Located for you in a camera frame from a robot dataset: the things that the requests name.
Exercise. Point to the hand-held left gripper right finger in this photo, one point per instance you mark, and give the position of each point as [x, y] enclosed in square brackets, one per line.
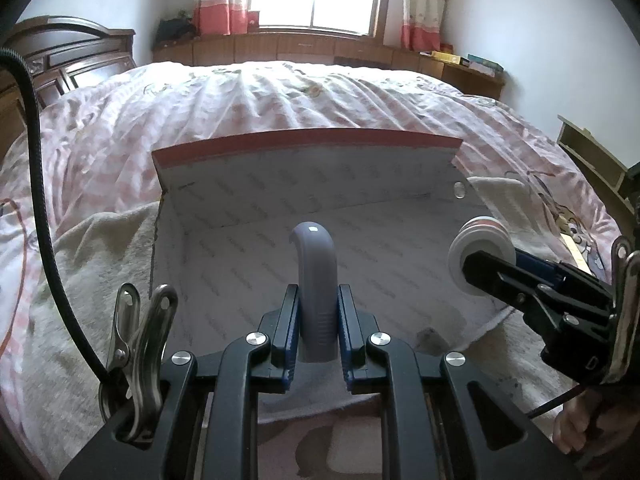
[345, 321]

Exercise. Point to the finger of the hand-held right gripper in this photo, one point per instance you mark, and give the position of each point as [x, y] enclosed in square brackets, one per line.
[495, 274]
[537, 262]

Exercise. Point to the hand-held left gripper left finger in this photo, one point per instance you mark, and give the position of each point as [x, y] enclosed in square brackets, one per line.
[289, 321]

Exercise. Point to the white tape roll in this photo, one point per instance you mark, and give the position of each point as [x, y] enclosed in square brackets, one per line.
[480, 240]

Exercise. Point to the red cardboard box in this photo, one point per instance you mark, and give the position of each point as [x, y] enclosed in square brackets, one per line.
[300, 195]

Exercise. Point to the person's right hand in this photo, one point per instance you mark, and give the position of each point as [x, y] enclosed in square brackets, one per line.
[570, 425]

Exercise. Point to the light wooden stick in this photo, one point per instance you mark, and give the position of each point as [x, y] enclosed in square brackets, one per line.
[575, 252]

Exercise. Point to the metal spring clip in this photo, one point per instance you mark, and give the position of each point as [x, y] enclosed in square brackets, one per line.
[135, 350]
[622, 305]

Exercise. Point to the olive wooden shelf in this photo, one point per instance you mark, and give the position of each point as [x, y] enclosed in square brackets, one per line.
[595, 155]

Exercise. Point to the stack of green books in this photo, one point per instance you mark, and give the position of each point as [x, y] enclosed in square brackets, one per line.
[485, 63]

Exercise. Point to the beige fleece blanket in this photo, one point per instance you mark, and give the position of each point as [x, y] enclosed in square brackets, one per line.
[75, 285]

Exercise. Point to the yellow book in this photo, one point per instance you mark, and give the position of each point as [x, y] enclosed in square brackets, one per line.
[445, 56]

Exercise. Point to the pink checked quilt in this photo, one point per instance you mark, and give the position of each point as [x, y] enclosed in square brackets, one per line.
[250, 95]

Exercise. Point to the wooden window cabinet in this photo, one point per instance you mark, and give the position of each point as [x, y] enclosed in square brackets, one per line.
[300, 49]

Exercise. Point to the red cup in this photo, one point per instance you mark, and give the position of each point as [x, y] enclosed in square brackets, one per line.
[254, 20]

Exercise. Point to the black bag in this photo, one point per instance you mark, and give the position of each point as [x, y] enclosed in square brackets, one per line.
[174, 32]

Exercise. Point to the dark wooden headboard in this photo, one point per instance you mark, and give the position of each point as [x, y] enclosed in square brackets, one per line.
[65, 55]

